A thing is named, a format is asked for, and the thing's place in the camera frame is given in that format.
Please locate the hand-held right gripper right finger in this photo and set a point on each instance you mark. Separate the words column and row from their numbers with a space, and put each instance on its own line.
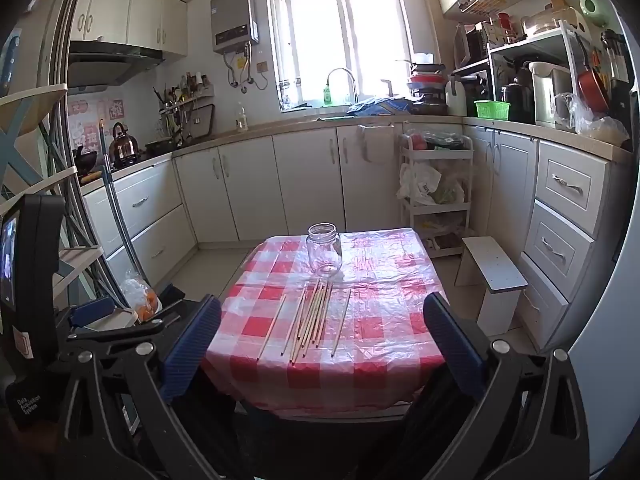
column 452, row 340

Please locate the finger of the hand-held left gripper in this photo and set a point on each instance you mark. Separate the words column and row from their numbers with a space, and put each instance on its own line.
column 172, row 295
column 92, row 308

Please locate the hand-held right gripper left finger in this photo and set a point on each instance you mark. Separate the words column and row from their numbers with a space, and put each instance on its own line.
column 192, row 345

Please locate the row of wooden chopsticks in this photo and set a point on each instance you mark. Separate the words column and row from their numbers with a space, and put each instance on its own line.
column 312, row 317

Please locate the clear glass jar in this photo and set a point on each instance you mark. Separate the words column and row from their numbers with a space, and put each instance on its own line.
column 324, row 250

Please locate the bag of oranges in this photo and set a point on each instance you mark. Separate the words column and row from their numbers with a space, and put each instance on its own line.
column 145, row 305

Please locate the white wooden stool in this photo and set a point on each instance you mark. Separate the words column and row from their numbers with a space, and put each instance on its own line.
column 495, row 270

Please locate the red checked plastic tablecloth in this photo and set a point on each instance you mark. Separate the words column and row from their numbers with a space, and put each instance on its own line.
column 350, row 360

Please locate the black wok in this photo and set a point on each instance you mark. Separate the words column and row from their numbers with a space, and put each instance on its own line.
column 86, row 160

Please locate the black frying pan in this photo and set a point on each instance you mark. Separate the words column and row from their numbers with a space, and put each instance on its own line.
column 160, row 146

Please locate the white tiered storage trolley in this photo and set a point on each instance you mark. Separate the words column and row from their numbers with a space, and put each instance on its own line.
column 462, row 190

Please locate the steel whistling kettle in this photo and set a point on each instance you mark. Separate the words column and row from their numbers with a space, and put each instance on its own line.
column 123, row 146

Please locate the white plastic shopping bag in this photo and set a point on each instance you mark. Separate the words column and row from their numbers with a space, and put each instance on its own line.
column 417, row 185

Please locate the folding ladder rack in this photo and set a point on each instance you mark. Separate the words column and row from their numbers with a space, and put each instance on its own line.
column 30, row 110

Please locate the white lower kitchen cabinets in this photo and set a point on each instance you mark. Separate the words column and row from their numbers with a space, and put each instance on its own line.
column 300, row 180

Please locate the clear plastic bottle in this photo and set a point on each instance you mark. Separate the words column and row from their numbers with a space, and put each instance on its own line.
column 242, row 120

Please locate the white hanging waste bin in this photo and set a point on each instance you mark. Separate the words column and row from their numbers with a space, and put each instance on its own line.
column 377, row 142

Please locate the black range hood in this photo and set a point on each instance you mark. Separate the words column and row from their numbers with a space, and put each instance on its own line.
column 110, row 57

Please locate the green plastic basket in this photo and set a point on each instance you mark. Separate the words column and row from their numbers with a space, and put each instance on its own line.
column 492, row 109

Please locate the white electric kettle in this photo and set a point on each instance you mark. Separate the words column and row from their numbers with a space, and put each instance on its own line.
column 455, row 100

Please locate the blue printed sack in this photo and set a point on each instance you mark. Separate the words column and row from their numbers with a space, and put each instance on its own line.
column 385, row 106

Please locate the black thermos jug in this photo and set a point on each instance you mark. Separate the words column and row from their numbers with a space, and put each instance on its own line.
column 515, row 102

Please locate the stack of pots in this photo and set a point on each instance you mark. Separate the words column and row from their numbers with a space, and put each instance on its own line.
column 427, row 90

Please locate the green dish soap bottle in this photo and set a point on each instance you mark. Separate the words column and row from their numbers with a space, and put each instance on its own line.
column 327, row 96

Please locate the clear plastic bags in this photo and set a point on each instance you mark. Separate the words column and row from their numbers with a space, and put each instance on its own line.
column 600, row 127

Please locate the chrome sink faucet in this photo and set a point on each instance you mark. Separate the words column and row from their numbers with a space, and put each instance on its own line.
column 342, row 72

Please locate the grey gas water heater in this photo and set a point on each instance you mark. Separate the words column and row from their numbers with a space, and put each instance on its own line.
column 233, row 20

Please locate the red saucepan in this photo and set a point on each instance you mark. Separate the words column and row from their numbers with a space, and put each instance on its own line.
column 592, row 87

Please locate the black microwave oven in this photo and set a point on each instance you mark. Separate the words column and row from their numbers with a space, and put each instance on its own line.
column 472, row 45

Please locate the white countertop shelf rack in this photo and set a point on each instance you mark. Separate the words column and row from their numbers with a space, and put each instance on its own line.
column 530, row 42

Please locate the white framed kitchen window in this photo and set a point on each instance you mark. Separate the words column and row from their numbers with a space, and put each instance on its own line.
column 340, row 35

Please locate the pink wall stickers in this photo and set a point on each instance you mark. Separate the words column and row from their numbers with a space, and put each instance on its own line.
column 90, row 130

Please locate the wall mounted utensil rack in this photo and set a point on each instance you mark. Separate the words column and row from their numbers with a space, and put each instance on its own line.
column 187, row 97

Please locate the wall power socket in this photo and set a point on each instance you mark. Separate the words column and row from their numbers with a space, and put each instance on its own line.
column 261, row 67

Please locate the white upper wall cabinets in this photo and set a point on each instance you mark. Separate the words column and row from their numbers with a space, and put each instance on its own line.
column 130, row 15

